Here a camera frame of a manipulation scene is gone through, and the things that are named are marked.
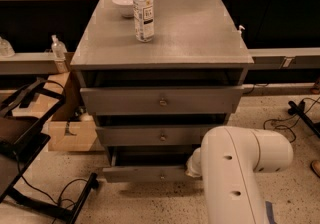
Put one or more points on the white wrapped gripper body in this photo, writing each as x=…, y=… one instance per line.
x=194, y=167

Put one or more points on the grey bottom drawer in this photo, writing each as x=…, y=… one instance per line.
x=149, y=163

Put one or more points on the grey drawer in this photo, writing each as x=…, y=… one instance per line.
x=152, y=135
x=161, y=100
x=149, y=163

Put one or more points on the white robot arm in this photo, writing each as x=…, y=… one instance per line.
x=227, y=162

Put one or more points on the grey middle drawer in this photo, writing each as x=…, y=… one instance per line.
x=152, y=135

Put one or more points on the grey drawer cabinet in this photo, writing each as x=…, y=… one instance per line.
x=195, y=45

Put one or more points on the grey top drawer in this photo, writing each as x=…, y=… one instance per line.
x=161, y=100

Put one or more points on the brown shoe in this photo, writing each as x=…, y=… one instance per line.
x=315, y=166

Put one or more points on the black stand leg right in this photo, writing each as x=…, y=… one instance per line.
x=299, y=110

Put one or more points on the cardboard box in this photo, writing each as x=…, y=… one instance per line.
x=71, y=128

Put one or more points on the small white pump nozzle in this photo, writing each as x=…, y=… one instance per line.
x=241, y=29

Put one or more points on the clear plastic water bottle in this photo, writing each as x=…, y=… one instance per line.
x=144, y=20

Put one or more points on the clear pump bottle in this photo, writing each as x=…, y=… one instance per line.
x=58, y=47

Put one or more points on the white ceramic bowl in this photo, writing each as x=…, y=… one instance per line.
x=125, y=7

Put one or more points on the clear plastic container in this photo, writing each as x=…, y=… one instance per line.
x=6, y=49

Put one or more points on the black cart frame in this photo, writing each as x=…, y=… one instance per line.
x=21, y=140

